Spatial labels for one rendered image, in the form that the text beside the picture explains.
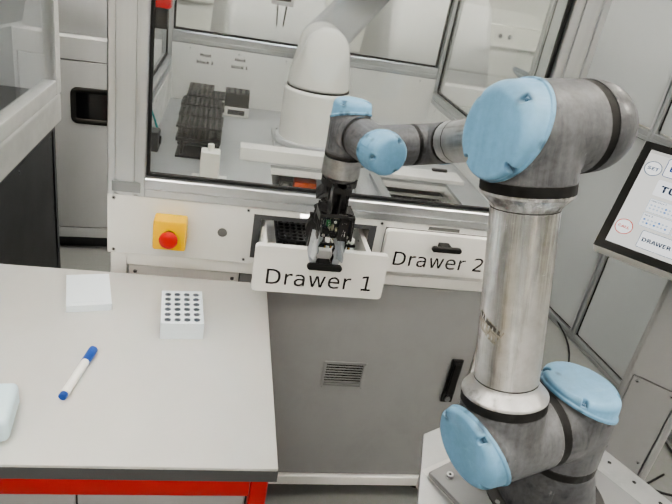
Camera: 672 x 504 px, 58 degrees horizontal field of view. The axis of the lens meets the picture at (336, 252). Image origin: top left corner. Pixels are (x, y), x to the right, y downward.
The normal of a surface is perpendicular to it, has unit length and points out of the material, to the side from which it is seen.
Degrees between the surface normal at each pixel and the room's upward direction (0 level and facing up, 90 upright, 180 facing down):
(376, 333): 90
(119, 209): 90
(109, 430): 0
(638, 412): 90
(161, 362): 0
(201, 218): 90
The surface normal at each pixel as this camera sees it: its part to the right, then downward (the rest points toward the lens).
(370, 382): 0.13, 0.46
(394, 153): 0.44, 0.46
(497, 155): -0.88, -0.01
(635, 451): -0.58, 0.27
